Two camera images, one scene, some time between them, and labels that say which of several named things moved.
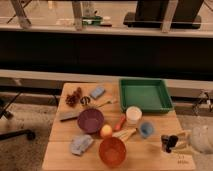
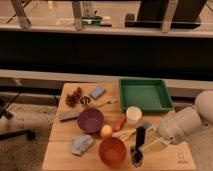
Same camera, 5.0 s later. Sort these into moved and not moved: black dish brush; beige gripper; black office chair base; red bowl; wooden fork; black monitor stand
Moved: black dish brush; beige gripper
Not moved: red bowl; black office chair base; wooden fork; black monitor stand
